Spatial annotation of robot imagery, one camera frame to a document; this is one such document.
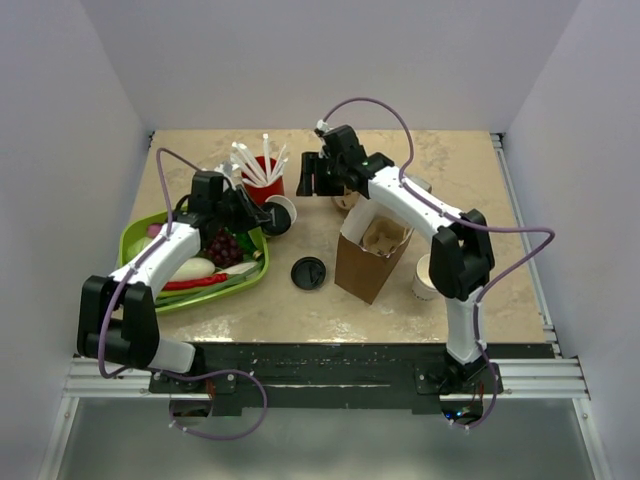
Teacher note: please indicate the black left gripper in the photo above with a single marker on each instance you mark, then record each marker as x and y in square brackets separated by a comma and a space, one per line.
[248, 209]

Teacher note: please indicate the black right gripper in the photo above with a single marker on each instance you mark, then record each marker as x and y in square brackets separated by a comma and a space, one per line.
[312, 163]

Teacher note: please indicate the brown paper bag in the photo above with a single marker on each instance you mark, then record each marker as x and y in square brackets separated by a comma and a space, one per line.
[357, 271]

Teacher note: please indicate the cardboard cup carrier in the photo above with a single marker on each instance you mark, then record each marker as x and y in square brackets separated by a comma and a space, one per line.
[383, 237]
[345, 203]

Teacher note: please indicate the black coffee lid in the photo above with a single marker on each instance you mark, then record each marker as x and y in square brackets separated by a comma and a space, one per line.
[280, 220]
[308, 273]

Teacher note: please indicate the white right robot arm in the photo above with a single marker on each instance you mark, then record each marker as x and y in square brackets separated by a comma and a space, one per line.
[461, 255]

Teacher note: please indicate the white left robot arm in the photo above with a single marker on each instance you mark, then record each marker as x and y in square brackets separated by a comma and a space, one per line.
[117, 319]

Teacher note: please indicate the black coffee lid on table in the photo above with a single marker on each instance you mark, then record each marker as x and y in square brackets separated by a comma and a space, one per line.
[308, 273]

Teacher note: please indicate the red cup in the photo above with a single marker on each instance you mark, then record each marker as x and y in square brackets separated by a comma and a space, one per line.
[260, 194]

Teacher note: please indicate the toy purple grapes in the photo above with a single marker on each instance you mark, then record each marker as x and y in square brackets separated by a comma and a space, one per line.
[224, 250]

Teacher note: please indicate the white toy radish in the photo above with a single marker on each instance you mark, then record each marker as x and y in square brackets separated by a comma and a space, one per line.
[199, 268]

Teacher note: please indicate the red toy chili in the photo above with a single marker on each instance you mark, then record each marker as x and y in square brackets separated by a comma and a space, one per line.
[196, 283]

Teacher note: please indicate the green plastic tray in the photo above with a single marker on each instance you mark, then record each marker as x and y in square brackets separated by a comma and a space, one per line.
[172, 301]

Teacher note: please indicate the green toy cabbage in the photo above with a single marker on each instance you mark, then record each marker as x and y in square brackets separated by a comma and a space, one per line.
[135, 248]

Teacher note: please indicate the white paper cup stack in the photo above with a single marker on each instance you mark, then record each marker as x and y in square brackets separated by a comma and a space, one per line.
[422, 286]

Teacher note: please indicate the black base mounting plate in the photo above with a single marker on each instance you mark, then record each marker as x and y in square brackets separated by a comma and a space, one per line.
[232, 377]

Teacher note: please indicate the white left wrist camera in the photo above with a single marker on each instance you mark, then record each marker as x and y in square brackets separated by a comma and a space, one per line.
[229, 170]

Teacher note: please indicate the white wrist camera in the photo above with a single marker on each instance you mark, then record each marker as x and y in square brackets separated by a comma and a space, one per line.
[321, 128]
[229, 170]

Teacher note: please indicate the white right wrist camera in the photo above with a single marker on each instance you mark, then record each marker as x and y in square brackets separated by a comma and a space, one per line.
[321, 128]

